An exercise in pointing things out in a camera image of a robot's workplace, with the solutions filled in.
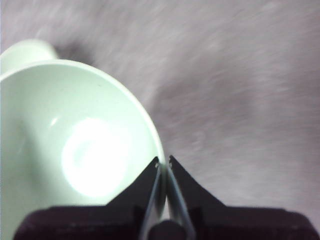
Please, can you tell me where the pale green ribbed bowl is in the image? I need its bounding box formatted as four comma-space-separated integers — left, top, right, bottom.
0, 59, 168, 221
0, 38, 59, 76

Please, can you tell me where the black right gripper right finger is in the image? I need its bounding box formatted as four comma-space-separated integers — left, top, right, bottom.
168, 155, 317, 240

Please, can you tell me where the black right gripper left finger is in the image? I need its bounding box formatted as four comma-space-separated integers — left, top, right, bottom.
13, 156, 161, 240

